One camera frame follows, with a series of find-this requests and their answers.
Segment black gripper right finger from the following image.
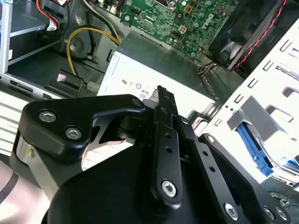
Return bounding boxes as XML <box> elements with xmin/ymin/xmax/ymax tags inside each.
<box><xmin>174</xmin><ymin>115</ymin><xmax>292</xmax><ymax>224</ymax></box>

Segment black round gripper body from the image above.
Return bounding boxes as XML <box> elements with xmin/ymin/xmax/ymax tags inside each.
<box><xmin>43</xmin><ymin>114</ymin><xmax>227</xmax><ymax>224</ymax></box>

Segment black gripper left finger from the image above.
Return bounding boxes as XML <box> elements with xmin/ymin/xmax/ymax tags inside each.
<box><xmin>15</xmin><ymin>85</ymin><xmax>184</xmax><ymax>207</ymax></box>

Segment hard disk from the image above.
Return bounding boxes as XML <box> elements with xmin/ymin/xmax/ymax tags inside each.
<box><xmin>235</xmin><ymin>121</ymin><xmax>299</xmax><ymax>185</ymax></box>

